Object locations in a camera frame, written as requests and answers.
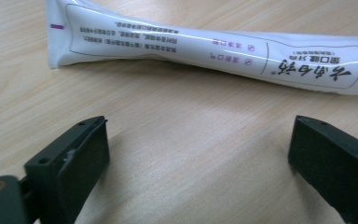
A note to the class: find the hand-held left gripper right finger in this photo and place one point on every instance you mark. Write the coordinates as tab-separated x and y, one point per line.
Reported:
335	165

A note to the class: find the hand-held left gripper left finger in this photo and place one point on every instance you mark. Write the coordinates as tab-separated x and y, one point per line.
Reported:
71	168

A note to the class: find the white toothpaste tube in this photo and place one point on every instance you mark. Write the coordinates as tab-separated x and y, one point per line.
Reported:
180	46

